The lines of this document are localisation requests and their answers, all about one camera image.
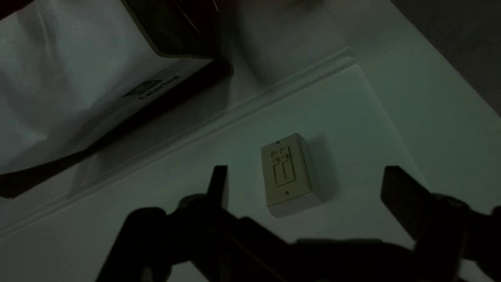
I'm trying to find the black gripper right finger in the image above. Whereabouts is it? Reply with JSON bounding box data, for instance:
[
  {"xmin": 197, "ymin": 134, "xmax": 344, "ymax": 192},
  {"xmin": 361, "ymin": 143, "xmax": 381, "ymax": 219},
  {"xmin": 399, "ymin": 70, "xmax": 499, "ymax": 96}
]
[{"xmin": 380, "ymin": 165, "xmax": 501, "ymax": 282}]

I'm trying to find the beige light switch plate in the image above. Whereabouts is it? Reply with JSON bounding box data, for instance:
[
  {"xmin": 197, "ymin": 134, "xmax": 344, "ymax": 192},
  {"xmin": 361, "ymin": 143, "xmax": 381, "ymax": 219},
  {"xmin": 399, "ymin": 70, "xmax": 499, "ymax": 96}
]
[{"xmin": 259, "ymin": 132, "xmax": 325, "ymax": 220}]

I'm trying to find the brown wooden edge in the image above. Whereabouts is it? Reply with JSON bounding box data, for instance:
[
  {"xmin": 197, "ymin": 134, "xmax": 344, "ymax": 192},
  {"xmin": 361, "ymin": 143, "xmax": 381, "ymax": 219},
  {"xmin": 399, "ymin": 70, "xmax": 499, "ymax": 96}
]
[{"xmin": 0, "ymin": 56, "xmax": 234, "ymax": 201}]

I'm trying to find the beige light switch toggle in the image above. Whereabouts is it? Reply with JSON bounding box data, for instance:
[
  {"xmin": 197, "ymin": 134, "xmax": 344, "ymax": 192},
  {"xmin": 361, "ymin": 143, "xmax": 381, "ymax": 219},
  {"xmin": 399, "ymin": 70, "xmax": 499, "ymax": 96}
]
[
  {"xmin": 269, "ymin": 150, "xmax": 286, "ymax": 187},
  {"xmin": 280, "ymin": 146, "xmax": 295, "ymax": 184}
]

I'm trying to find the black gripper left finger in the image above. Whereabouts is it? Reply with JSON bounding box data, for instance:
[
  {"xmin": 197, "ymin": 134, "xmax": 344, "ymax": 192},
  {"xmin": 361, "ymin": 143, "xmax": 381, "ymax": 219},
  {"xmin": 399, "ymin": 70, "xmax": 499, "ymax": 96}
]
[{"xmin": 95, "ymin": 165, "xmax": 294, "ymax": 282}]

